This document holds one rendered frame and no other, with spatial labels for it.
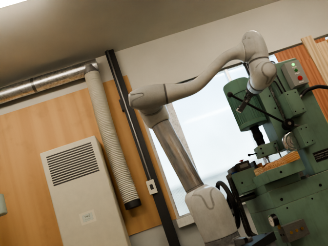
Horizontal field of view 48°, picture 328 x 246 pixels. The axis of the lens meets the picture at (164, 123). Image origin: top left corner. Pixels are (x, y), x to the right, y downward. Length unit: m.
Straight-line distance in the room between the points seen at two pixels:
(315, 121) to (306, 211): 0.57
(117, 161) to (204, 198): 1.96
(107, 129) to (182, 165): 1.82
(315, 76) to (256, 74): 2.33
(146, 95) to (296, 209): 0.99
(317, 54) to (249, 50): 2.39
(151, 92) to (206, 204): 0.57
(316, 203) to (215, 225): 0.73
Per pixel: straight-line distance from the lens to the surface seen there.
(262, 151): 2.29
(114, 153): 3.47
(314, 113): 2.41
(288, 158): 2.07
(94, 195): 3.33
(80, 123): 3.79
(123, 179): 3.42
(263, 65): 1.76
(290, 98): 2.28
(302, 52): 4.19
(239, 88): 2.33
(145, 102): 1.73
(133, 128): 3.60
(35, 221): 3.75
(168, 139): 1.84
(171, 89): 1.73
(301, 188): 2.13
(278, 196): 2.07
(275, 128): 2.32
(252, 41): 1.85
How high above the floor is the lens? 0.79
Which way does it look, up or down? 16 degrees up
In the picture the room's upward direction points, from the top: 20 degrees counter-clockwise
